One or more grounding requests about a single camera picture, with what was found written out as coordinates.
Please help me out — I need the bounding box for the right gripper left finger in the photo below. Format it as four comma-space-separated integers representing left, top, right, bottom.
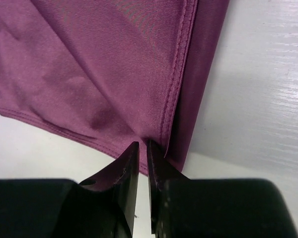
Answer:
0, 142, 139, 238

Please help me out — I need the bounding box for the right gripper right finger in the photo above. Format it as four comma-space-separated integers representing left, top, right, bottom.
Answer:
147, 140, 298, 238

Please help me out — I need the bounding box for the purple cloth napkin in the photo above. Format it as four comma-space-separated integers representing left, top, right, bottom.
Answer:
0, 0, 229, 174

